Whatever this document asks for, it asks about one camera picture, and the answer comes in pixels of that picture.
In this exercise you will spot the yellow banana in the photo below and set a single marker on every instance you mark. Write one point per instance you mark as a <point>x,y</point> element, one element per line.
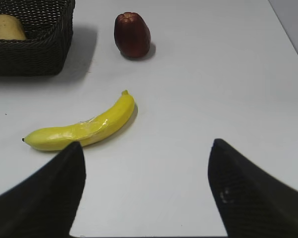
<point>86,132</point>

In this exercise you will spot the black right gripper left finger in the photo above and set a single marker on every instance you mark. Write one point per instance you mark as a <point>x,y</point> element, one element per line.
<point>45,204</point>

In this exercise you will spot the dark red wax apple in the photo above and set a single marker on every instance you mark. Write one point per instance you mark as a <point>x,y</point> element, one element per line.
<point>131,34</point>

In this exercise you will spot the yellow orange mango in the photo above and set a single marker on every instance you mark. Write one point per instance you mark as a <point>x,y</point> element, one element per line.
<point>11,28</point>

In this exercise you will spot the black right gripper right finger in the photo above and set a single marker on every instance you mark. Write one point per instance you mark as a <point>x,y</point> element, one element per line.
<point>251,203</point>

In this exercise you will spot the black wicker basket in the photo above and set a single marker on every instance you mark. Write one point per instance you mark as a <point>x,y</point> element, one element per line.
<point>48,26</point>

